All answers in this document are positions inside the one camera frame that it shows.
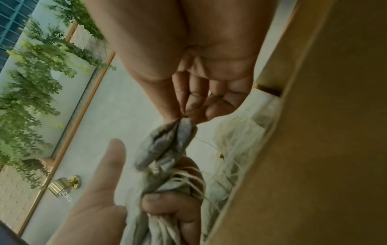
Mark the blue window grille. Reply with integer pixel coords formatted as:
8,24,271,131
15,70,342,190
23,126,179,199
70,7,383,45
0,0,40,59

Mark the person's right hand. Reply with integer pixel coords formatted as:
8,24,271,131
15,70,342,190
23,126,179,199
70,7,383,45
83,0,273,124

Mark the wood-framed lattice panel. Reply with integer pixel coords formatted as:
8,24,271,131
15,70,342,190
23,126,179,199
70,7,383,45
0,21,117,237

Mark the grey fringed cloth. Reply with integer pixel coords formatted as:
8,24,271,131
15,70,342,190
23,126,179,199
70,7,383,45
125,118,210,245

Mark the dark clothing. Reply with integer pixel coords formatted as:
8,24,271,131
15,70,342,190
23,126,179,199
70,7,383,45
0,220,22,245

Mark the brown wooden cabinet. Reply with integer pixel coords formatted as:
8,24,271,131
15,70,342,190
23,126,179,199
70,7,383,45
204,0,387,245

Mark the person's left hand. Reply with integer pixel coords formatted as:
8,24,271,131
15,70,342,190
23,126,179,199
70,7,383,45
45,138,208,245

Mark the green hanging plant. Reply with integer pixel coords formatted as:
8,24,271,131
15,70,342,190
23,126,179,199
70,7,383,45
0,0,117,190

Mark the cream fringed cloth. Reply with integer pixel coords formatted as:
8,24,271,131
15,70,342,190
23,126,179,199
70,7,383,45
198,96,283,241

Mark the gold wall lamp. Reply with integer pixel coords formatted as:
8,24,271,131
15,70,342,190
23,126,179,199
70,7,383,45
48,175,82,199

